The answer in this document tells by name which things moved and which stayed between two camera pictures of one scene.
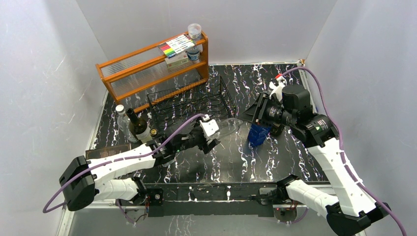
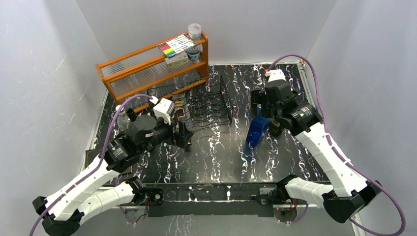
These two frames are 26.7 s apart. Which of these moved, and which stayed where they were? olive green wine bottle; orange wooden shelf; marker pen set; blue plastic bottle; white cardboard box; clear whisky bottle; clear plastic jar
Moved: clear whisky bottle
Stayed: blue plastic bottle; olive green wine bottle; orange wooden shelf; white cardboard box; marker pen set; clear plastic jar
